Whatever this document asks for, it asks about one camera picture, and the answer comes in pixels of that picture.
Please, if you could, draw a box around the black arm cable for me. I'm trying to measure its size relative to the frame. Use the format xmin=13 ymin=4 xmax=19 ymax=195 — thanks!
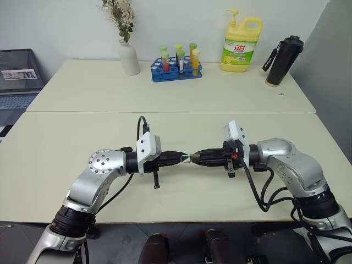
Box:
xmin=82 ymin=115 xmax=151 ymax=264
xmin=240 ymin=158 xmax=306 ymax=229

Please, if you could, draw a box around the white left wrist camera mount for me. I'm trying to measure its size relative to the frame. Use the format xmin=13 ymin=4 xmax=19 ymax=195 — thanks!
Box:
xmin=136 ymin=132 xmax=162 ymax=175

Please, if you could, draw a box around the white ceramic vase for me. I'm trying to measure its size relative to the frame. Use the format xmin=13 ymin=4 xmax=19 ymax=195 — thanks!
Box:
xmin=118 ymin=38 xmax=141 ymax=76

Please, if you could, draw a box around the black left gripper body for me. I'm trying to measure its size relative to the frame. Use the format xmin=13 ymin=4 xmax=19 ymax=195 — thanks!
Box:
xmin=142 ymin=153 xmax=163 ymax=190

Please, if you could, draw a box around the black thermos bottle with strap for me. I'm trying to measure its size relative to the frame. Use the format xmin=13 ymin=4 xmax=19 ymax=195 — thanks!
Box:
xmin=262 ymin=35 xmax=305 ymax=88

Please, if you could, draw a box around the grey laptop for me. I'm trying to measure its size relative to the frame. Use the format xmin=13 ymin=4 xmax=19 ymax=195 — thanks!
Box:
xmin=0 ymin=48 xmax=47 ymax=127

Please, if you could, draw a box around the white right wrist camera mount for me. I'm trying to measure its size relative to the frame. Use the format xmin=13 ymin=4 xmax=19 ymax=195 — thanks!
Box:
xmin=223 ymin=119 xmax=250 ymax=168

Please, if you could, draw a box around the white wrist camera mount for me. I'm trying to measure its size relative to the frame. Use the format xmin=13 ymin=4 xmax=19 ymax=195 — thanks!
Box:
xmin=223 ymin=119 xmax=250 ymax=168
xmin=136 ymin=132 xmax=162 ymax=175

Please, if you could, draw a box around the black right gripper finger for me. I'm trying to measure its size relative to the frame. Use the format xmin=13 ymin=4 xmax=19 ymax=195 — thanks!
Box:
xmin=193 ymin=157 xmax=225 ymax=168
xmin=193 ymin=148 xmax=224 ymax=160

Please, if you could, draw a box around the blue test tube rack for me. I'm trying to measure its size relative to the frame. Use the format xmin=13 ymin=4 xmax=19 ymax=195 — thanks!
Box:
xmin=150 ymin=56 xmax=203 ymax=83

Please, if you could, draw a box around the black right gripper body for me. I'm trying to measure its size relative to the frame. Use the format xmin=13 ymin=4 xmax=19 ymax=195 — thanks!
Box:
xmin=222 ymin=140 xmax=243 ymax=178

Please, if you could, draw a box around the green capped red liquid tube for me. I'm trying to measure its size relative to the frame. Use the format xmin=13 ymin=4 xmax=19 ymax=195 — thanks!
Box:
xmin=161 ymin=51 xmax=170 ymax=72

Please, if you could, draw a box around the yellow detergent pump bottle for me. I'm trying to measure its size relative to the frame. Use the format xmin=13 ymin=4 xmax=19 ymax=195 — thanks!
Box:
xmin=219 ymin=8 xmax=263 ymax=73

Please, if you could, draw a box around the dried flower bouquet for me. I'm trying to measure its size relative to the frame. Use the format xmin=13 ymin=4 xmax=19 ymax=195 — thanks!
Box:
xmin=98 ymin=0 xmax=135 ymax=43

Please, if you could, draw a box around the dark rounded shape red mark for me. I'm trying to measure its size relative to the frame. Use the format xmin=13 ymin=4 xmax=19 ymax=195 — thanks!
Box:
xmin=199 ymin=229 xmax=240 ymax=264
xmin=137 ymin=233 xmax=171 ymax=264

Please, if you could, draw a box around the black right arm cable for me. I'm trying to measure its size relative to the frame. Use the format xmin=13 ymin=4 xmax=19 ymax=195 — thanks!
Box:
xmin=240 ymin=158 xmax=306 ymax=229

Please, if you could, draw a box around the yellow capped orange liquid tube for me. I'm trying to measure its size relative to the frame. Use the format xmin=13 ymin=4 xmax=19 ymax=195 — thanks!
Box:
xmin=191 ymin=48 xmax=201 ymax=76

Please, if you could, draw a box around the green capped dark liquid tube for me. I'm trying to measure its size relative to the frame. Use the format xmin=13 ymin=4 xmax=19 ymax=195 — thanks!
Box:
xmin=177 ymin=49 xmax=186 ymax=75

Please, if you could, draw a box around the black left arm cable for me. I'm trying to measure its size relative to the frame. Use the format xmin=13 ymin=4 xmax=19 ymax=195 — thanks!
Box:
xmin=82 ymin=115 xmax=151 ymax=264

